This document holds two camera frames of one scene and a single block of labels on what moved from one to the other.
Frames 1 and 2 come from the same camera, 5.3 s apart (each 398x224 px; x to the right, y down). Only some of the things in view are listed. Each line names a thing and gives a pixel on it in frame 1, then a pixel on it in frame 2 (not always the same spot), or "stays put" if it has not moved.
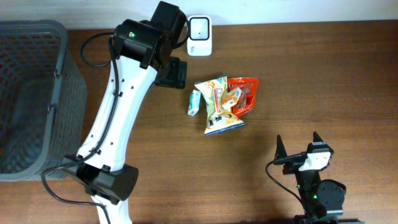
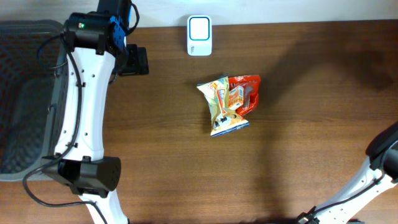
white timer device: [199, 39] stays put
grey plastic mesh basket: [43, 100] stays put
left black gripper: [171, 73] -> [137, 60]
